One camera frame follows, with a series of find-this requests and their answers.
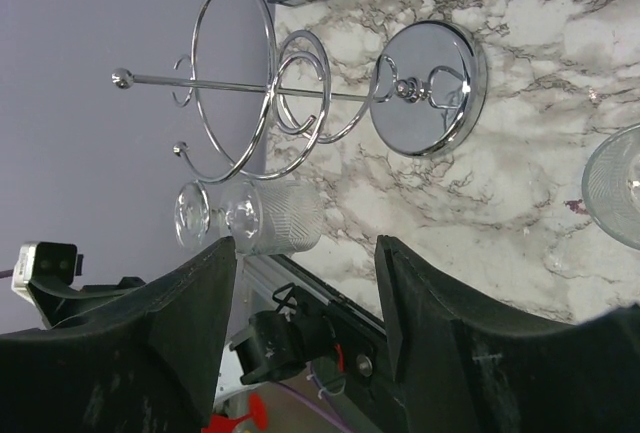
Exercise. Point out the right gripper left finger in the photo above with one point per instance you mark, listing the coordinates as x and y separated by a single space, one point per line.
147 361

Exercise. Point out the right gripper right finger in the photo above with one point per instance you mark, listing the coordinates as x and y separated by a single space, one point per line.
465 362

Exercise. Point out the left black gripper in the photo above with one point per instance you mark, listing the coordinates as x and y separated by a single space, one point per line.
53 269

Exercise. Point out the clear wine glass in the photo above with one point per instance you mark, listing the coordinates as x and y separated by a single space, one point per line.
263 218
610 186

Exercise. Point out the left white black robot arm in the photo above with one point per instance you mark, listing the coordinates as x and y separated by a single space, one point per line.
268 349

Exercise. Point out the chrome wine glass rack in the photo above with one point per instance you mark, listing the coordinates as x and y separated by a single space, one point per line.
426 92

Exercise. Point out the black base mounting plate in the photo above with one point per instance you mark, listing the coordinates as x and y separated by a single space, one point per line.
347 345

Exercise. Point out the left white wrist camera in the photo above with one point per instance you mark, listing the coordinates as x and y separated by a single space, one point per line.
23 268

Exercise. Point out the aluminium frame rail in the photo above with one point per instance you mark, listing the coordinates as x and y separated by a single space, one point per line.
271 278

